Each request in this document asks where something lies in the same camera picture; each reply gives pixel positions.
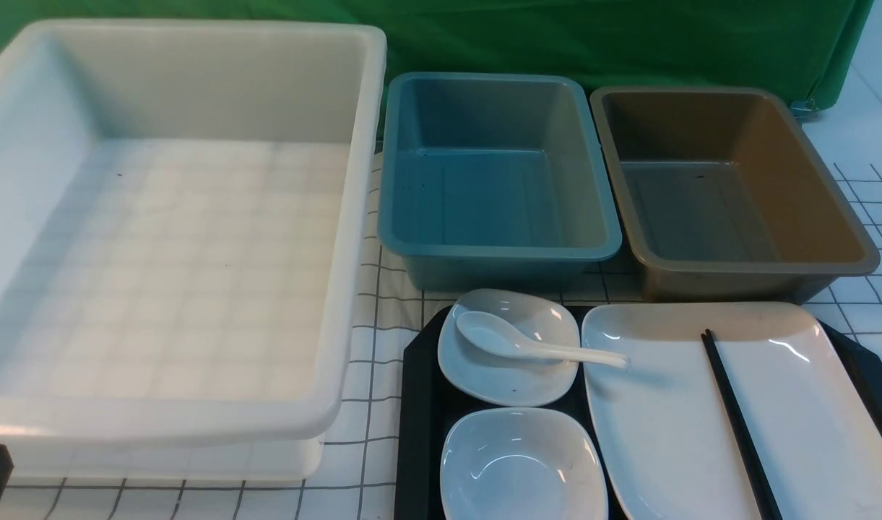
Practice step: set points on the large white rectangular plate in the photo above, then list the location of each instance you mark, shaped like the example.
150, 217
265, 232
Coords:
664, 434

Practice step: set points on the black chopstick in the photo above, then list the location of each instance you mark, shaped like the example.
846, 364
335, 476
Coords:
761, 489

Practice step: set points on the white checkered tablecloth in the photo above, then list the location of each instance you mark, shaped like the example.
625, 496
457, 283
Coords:
357, 473

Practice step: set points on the white ceramic soup spoon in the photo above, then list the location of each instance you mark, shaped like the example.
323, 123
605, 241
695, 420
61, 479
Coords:
496, 336

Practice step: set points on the brown plastic bin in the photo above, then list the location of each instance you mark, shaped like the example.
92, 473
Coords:
723, 197

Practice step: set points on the blue plastic bin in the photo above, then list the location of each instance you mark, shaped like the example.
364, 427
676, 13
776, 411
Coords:
494, 180

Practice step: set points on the small white bowl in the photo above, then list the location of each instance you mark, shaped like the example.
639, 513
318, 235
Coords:
521, 463
503, 381

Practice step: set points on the green cloth backdrop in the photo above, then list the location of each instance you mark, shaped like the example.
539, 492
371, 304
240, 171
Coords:
599, 36

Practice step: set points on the black serving tray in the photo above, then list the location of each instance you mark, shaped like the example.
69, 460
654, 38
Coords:
431, 406

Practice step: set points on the large white plastic bin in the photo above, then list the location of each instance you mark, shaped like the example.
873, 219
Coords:
182, 211

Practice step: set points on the metal clip on backdrop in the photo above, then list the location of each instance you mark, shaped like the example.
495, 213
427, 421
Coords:
805, 110

